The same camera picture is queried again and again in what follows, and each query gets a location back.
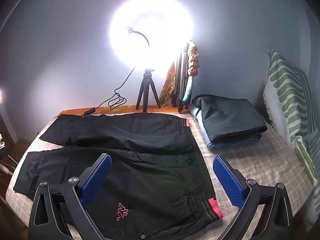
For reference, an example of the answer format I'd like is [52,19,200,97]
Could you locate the white cable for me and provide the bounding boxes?
[0,155,19,178]

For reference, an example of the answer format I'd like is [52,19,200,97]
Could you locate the beige checkered blanket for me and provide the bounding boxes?
[6,110,315,240]

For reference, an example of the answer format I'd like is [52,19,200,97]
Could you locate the small black tripod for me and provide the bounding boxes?
[135,68,161,113]

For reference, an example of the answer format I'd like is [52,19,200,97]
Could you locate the power strip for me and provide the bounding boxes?
[0,134,9,160]

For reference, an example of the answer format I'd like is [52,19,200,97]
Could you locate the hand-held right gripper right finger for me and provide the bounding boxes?
[212,155,293,240]

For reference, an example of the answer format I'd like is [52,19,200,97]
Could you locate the black gooseneck phone holder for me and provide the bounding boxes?
[126,26,151,49]

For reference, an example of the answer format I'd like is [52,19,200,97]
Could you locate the folded dark grey pants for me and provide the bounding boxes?
[191,94,268,143]

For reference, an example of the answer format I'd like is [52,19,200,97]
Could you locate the round ring light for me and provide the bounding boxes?
[109,0,196,72]

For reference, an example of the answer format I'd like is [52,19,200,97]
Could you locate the folded silver tripod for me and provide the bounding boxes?
[172,41,192,113]

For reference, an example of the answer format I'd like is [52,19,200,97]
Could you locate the black cable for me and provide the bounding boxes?
[96,66,137,110]

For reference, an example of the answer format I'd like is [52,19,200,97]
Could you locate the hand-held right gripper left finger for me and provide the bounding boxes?
[28,153,112,240]

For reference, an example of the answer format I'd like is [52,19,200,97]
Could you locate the colourful folded umbrella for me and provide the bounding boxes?
[182,41,200,103]

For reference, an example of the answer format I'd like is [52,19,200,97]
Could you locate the black pants with red trim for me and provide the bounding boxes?
[13,112,224,240]

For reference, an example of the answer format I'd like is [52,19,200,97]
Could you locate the orange patterned cloth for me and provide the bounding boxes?
[159,61,177,108]

